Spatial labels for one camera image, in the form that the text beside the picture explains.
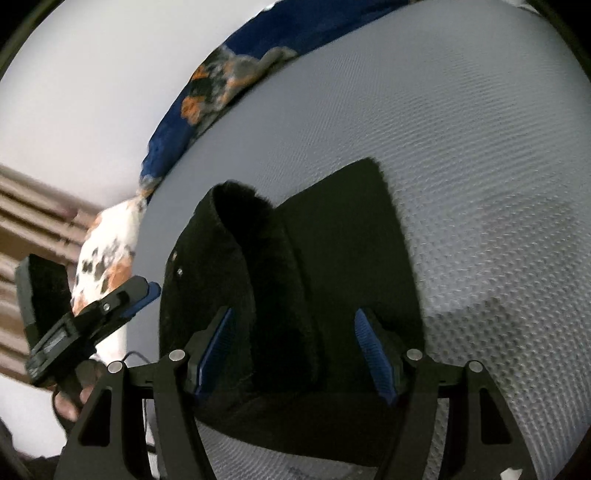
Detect grey mesh mattress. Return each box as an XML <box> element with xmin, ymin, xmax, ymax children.
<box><xmin>124</xmin><ymin>0</ymin><xmax>591</xmax><ymax>480</ymax></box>

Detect white floral pillow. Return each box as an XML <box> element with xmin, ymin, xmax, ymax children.
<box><xmin>71</xmin><ymin>196</ymin><xmax>143</xmax><ymax>367</ymax></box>

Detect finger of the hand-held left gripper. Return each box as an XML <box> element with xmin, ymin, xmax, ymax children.
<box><xmin>73</xmin><ymin>275</ymin><xmax>162</xmax><ymax>345</ymax></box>

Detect black pants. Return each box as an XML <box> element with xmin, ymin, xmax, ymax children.
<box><xmin>158</xmin><ymin>157</ymin><xmax>428</xmax><ymax>467</ymax></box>

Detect brown slatted wooden furniture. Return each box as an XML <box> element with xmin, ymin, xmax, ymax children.
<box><xmin>0</xmin><ymin>162</ymin><xmax>102</xmax><ymax>385</ymax></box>

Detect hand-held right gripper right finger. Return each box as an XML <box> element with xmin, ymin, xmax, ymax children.
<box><xmin>353</xmin><ymin>307</ymin><xmax>540</xmax><ymax>480</ymax></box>

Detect person's left hand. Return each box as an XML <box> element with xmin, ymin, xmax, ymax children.
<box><xmin>52</xmin><ymin>359</ymin><xmax>110</xmax><ymax>424</ymax></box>

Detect blue floral blanket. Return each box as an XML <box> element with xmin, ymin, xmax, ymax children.
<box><xmin>137</xmin><ymin>0</ymin><xmax>298</xmax><ymax>200</ymax></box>

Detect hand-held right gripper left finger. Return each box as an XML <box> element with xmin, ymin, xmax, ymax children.
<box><xmin>53</xmin><ymin>306</ymin><xmax>235</xmax><ymax>480</ymax></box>

